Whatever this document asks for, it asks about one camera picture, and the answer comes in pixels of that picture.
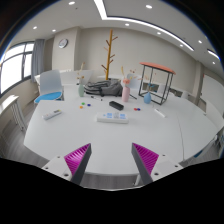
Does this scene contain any white radiator shelf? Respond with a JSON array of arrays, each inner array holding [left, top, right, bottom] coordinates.
[[0, 95, 27, 131]]

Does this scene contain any blue vase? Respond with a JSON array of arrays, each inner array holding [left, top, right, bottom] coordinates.
[[144, 92, 151, 104]]

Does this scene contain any round wall clock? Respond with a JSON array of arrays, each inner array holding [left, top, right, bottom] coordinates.
[[58, 38, 68, 49]]

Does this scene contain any yellow wooden coat tree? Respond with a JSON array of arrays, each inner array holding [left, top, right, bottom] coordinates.
[[101, 29, 118, 80]]

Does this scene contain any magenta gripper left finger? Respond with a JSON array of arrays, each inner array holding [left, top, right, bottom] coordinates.
[[64, 143, 92, 185]]

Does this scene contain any white remote control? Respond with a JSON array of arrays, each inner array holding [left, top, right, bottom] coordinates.
[[42, 110, 62, 120]]

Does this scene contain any white chair blue seat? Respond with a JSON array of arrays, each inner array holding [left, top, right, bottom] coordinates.
[[34, 70, 63, 104]]

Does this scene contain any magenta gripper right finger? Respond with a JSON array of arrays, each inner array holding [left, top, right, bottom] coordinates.
[[131, 143, 159, 185]]

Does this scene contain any white power strip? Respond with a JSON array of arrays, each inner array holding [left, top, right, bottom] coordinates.
[[96, 112, 129, 124]]

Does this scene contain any black rectangular box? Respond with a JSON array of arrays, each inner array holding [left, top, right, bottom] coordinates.
[[109, 101, 124, 111]]

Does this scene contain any grey backpack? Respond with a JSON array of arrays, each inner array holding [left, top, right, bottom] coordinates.
[[84, 80, 123, 97]]

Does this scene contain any grey curtain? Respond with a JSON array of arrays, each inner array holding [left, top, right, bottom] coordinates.
[[31, 39, 45, 81]]

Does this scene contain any window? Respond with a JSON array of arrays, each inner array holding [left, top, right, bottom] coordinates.
[[0, 42, 34, 94]]

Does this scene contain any black frame orange-top side table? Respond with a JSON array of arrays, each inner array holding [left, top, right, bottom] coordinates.
[[138, 62, 175, 105]]

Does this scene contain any pink vase with flowers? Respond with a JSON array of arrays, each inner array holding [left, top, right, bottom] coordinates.
[[121, 69, 135, 102]]

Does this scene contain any white flat bar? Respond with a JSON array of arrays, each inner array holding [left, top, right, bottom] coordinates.
[[154, 109, 166, 118]]

